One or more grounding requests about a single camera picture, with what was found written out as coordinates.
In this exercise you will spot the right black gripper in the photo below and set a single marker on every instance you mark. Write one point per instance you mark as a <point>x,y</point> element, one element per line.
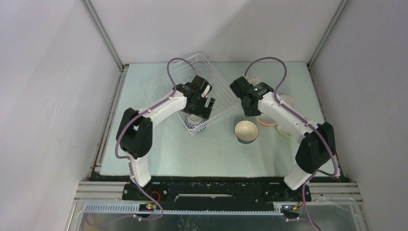
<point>251,112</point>

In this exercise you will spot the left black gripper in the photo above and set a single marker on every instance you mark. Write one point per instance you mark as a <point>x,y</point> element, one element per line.
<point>203,112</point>

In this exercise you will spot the orange bowl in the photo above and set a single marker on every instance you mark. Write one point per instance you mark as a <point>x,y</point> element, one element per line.
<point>266,120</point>

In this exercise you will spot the plain white bowl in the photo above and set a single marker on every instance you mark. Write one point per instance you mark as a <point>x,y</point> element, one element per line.
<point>287,100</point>

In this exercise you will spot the blue white patterned bowl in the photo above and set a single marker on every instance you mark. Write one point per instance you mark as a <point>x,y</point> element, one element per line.
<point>194,124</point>

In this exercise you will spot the teal bowl white dots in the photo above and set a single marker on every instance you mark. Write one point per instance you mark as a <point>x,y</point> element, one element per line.
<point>246,132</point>

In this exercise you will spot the lime green square bowl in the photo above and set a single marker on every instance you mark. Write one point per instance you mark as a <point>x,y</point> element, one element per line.
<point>283,131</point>

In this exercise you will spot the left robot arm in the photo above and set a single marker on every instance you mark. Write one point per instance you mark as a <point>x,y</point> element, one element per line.
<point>135,133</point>

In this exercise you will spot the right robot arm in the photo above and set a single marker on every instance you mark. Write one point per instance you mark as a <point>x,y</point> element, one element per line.
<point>316,141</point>

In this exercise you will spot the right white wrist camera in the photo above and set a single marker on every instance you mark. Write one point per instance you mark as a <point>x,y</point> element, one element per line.
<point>253,80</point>

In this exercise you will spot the white wire dish rack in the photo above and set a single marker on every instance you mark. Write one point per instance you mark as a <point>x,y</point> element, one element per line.
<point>225,101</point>

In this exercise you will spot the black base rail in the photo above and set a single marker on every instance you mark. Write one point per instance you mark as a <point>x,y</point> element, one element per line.
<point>179,195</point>

